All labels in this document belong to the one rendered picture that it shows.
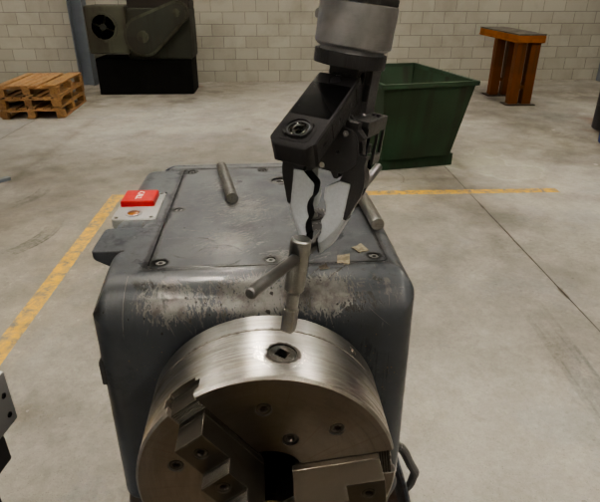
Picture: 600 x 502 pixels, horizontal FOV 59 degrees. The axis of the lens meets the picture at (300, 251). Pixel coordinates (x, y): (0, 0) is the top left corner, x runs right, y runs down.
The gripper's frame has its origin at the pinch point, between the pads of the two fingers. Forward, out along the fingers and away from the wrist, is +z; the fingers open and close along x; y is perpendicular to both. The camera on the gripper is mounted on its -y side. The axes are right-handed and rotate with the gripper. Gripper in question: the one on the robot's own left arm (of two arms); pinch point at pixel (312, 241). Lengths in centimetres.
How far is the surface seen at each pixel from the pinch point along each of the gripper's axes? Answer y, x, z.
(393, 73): 550, 157, 41
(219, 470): -14.7, 0.5, 22.0
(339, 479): -6.0, -10.3, 24.9
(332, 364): -0.4, -5.1, 14.4
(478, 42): 1045, 154, 14
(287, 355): -2.8, -0.2, 13.8
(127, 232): 10.8, 37.0, 14.4
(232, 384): -10.2, 2.5, 14.5
